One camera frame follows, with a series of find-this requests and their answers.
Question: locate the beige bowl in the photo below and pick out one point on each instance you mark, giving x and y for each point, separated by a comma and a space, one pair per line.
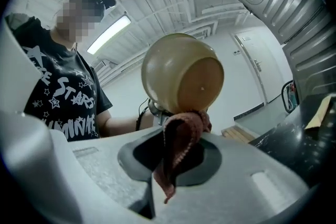
178, 70

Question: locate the ribbed metal appliance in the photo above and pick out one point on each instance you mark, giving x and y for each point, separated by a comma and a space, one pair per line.
288, 8

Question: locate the long ceiling light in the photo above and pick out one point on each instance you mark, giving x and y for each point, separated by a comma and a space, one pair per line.
109, 34

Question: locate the black marble vanity table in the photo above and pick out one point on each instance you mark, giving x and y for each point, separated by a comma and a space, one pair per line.
296, 139

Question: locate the person's left forearm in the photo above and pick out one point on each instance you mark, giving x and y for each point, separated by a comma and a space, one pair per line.
123, 123

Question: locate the white door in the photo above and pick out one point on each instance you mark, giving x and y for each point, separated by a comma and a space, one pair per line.
252, 68

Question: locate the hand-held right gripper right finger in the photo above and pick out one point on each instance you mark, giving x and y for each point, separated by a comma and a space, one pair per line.
249, 199

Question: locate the wooden steps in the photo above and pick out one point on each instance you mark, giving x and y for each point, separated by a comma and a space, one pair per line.
239, 133

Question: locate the black star print t-shirt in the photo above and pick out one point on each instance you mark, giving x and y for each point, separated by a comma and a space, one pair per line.
60, 91

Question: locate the red-brown cloth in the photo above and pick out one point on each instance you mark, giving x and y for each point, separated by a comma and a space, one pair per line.
178, 144

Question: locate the beige paper packet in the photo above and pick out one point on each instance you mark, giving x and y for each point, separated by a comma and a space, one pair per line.
319, 112

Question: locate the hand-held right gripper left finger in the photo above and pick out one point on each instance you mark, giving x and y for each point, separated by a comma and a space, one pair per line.
105, 165

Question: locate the person's head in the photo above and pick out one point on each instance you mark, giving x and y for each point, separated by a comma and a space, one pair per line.
78, 21

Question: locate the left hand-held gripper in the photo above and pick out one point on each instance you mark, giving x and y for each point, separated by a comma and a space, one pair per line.
160, 116

